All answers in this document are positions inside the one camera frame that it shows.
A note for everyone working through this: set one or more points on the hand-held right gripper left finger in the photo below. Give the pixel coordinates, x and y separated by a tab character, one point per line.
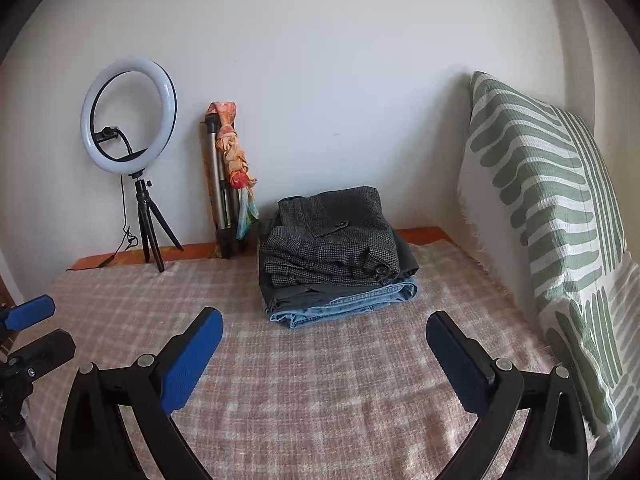
192	360

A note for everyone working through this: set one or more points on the grey tweed pants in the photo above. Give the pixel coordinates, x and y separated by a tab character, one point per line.
330	240

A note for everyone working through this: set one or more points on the dark grey folded pants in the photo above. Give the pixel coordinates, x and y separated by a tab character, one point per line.
300	294

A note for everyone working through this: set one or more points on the folded silver tripod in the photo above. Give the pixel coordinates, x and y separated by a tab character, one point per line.
215	175

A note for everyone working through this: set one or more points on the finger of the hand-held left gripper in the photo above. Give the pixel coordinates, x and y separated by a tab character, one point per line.
50	347
30	310

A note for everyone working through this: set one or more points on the green and white patterned cushion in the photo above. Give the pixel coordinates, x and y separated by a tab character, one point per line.
540	160

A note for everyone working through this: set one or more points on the small black tripod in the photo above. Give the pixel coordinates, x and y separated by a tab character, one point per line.
145	220

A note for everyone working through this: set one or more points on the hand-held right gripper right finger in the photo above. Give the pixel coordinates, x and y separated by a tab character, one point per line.
457	360

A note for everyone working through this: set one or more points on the folded tripod with orange cloth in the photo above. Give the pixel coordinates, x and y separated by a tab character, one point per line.
230	155

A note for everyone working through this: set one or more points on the folded blue jeans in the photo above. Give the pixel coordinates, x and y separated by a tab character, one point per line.
350	305

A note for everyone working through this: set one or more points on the pink checked blanket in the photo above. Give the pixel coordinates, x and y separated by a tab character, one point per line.
325	385

